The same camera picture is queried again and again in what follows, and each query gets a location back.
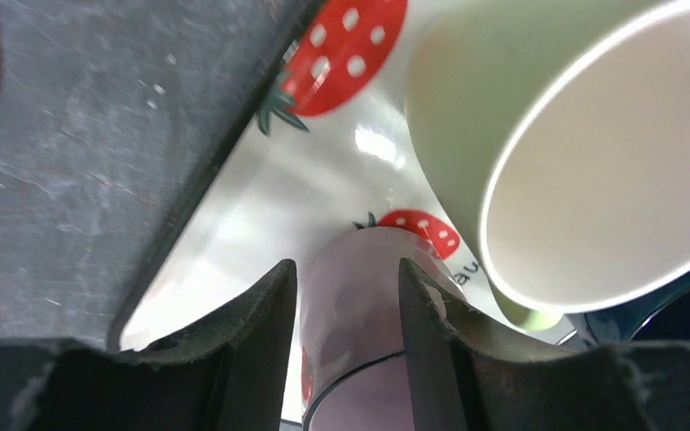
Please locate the purple mug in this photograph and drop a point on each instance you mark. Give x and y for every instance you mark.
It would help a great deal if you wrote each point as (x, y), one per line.
(354, 373)

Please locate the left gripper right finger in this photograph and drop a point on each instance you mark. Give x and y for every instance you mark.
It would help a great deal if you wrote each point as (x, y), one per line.
(468, 371)

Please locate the dark blue mug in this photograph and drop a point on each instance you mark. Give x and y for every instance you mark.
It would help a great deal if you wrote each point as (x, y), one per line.
(663, 314)

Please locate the light green mug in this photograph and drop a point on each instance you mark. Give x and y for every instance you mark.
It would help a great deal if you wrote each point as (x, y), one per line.
(556, 136)

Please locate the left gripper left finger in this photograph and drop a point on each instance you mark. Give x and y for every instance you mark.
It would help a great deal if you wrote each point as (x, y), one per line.
(226, 371)

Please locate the strawberry pattern tray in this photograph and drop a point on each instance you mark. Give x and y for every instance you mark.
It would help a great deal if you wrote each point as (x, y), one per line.
(328, 153)

